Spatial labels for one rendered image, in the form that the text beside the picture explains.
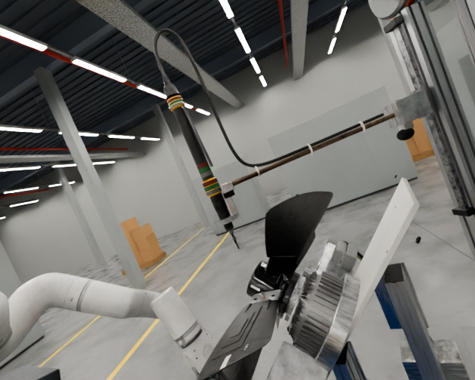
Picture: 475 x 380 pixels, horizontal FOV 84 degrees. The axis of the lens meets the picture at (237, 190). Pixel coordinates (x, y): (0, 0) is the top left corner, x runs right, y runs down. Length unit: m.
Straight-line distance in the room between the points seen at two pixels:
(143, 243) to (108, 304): 8.05
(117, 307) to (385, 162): 6.02
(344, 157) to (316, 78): 7.43
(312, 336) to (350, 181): 5.61
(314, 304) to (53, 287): 0.71
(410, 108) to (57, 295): 1.12
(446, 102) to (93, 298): 1.15
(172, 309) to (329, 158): 5.60
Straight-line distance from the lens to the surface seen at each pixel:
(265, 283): 0.84
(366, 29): 13.99
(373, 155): 6.35
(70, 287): 0.92
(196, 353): 0.90
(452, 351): 1.09
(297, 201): 0.67
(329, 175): 6.22
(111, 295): 0.89
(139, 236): 8.87
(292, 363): 0.85
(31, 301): 0.93
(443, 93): 0.99
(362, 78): 13.42
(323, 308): 0.80
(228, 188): 0.72
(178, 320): 0.88
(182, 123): 0.74
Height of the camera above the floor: 1.55
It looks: 3 degrees down
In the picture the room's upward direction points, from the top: 23 degrees counter-clockwise
